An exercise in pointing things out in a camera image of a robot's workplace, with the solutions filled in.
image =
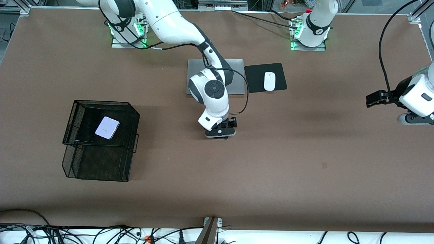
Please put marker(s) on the black mesh two-tier tray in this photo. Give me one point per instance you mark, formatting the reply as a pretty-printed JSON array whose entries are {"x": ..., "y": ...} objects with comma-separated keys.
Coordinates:
[{"x": 112, "y": 162}]

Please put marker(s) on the grey power strip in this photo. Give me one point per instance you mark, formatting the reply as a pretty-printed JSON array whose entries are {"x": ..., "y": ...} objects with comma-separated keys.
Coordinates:
[{"x": 222, "y": 6}]

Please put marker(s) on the white computer mouse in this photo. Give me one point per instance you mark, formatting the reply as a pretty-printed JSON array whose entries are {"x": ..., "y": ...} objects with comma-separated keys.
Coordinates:
[{"x": 270, "y": 81}]

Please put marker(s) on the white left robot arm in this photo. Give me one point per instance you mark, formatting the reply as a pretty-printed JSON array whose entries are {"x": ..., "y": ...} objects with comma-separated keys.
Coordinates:
[{"x": 420, "y": 95}]

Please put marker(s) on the aluminium frame profile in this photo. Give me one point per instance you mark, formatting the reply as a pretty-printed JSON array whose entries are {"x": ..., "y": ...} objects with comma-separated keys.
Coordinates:
[
  {"x": 23, "y": 9},
  {"x": 415, "y": 17}
]

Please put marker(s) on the long black smartphone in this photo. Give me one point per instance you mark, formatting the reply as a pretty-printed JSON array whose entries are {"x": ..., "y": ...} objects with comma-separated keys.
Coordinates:
[{"x": 84, "y": 134}]

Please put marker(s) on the lavender flip phone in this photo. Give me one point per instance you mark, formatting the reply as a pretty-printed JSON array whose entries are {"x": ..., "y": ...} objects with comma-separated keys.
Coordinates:
[{"x": 107, "y": 127}]

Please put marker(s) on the copper orange object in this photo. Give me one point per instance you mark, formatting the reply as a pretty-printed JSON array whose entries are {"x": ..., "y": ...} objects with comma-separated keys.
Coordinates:
[{"x": 284, "y": 4}]

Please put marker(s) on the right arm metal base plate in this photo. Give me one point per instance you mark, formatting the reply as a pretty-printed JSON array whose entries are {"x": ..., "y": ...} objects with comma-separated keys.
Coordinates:
[{"x": 117, "y": 45}]

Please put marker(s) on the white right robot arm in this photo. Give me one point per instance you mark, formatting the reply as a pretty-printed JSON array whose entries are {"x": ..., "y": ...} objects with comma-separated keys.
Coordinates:
[{"x": 169, "y": 20}]

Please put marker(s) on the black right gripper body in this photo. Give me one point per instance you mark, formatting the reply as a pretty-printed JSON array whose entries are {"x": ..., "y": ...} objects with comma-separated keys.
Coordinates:
[{"x": 232, "y": 121}]

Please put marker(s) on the grey closed laptop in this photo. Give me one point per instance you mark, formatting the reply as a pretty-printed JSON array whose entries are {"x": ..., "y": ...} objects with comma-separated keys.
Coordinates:
[{"x": 238, "y": 78}]

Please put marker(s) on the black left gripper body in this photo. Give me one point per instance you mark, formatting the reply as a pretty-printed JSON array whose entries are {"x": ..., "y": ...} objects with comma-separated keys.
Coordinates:
[{"x": 394, "y": 94}]

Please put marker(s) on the grey metal camera post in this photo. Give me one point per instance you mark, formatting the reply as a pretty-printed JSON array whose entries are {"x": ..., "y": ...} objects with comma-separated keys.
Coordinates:
[{"x": 208, "y": 234}]

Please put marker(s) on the black mouse pad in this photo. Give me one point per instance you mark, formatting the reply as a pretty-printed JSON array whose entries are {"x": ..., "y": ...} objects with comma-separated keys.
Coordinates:
[{"x": 254, "y": 78}]

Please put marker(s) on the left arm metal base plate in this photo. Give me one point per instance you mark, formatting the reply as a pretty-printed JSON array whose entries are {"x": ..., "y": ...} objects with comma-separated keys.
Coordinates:
[{"x": 318, "y": 49}]

